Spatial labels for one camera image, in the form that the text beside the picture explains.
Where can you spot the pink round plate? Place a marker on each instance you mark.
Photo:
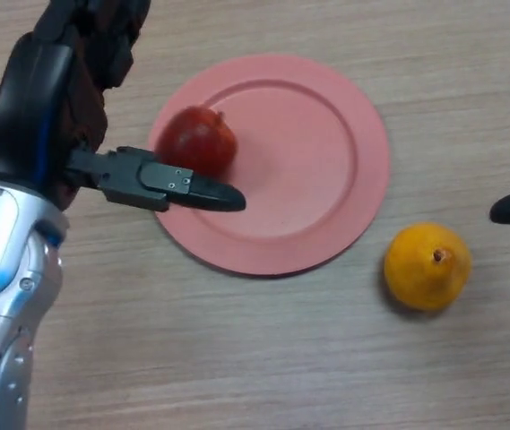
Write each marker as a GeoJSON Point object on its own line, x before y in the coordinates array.
{"type": "Point", "coordinates": [304, 157]}

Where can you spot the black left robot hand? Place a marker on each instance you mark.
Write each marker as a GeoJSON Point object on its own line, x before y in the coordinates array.
{"type": "Point", "coordinates": [26, 116]}

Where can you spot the yellow pear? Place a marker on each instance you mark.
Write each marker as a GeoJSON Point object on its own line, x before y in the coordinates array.
{"type": "Point", "coordinates": [420, 273]}

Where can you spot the red apple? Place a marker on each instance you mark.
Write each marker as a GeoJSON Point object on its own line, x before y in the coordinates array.
{"type": "Point", "coordinates": [196, 134]}

